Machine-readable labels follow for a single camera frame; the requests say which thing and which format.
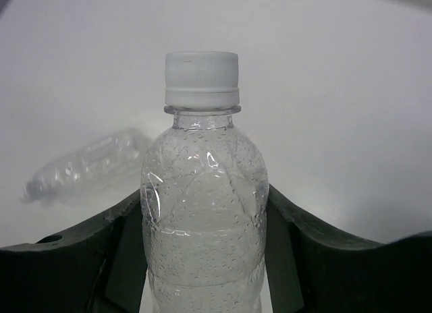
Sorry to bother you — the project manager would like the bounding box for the white-capped clear bottle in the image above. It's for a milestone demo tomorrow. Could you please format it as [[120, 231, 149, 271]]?
[[140, 51, 269, 312]]

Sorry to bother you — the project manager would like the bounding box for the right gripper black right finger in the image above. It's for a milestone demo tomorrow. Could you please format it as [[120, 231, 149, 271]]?
[[265, 188, 431, 312]]

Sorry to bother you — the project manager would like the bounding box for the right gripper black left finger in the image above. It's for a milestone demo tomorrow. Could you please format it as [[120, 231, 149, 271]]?
[[1, 192, 147, 312]]

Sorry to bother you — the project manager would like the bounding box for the large clear unlabelled bottle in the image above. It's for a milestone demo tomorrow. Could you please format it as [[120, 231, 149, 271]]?
[[22, 127, 152, 204]]

